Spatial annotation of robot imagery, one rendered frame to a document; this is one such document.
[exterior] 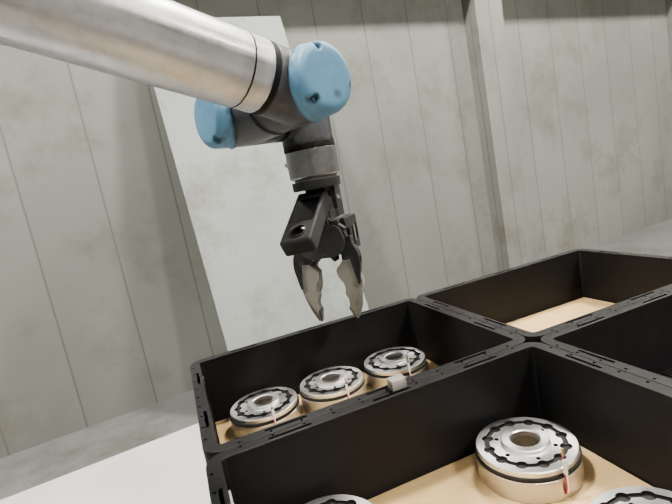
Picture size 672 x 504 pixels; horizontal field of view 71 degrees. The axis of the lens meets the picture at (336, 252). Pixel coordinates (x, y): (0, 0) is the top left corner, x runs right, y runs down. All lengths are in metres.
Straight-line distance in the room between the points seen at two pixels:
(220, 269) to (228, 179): 0.52
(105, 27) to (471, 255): 3.94
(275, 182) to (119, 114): 1.01
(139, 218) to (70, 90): 0.80
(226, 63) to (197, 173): 2.31
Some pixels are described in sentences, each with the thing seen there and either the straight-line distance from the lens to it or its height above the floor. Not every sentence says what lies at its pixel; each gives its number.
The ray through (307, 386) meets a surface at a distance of 0.76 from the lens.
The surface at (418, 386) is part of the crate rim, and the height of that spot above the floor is 0.93.
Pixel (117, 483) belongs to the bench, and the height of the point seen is 0.70.
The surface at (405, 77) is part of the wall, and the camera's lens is 3.94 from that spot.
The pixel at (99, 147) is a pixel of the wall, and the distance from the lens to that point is 3.13.
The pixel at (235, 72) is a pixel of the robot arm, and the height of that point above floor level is 1.28.
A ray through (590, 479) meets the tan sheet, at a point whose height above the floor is 0.83.
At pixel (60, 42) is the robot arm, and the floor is 1.31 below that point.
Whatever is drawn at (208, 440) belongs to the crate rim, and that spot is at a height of 0.93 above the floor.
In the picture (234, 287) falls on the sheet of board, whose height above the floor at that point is 0.69.
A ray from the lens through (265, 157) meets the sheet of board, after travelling 2.88.
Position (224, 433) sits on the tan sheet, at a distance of 0.76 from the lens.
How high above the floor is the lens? 1.17
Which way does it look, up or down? 9 degrees down
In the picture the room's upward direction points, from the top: 11 degrees counter-clockwise
